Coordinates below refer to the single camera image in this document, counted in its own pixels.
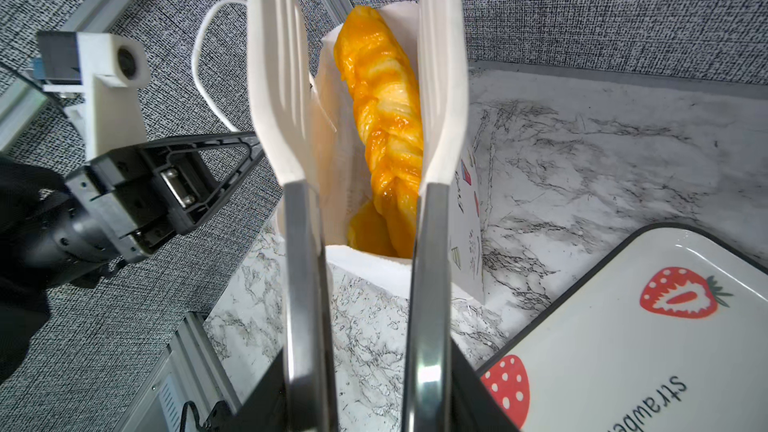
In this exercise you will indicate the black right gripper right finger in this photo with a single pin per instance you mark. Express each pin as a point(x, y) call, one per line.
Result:
point(472, 407)

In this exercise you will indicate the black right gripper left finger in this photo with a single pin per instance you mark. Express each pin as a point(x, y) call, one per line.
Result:
point(265, 409)

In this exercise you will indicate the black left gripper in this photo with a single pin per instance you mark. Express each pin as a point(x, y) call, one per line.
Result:
point(142, 196)

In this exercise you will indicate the white paper gift bag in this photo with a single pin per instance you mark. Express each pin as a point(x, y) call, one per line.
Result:
point(305, 122)

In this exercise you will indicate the white and steel tongs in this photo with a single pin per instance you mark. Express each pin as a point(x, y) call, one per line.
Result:
point(308, 349)

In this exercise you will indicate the striped croissant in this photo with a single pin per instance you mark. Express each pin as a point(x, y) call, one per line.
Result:
point(367, 232)

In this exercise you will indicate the long twisted bread loaf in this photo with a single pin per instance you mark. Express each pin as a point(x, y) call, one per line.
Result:
point(386, 110)

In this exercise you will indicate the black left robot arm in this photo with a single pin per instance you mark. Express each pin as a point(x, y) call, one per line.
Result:
point(47, 240)

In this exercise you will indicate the white strawberry tray black rim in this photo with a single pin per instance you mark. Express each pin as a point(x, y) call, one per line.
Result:
point(667, 333)

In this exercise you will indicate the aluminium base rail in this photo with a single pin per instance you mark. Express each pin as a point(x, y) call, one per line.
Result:
point(190, 387)

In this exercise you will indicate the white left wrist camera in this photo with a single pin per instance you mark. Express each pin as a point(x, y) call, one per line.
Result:
point(107, 70)

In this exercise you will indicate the aluminium frame struts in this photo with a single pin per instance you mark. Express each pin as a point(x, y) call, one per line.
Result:
point(171, 105)

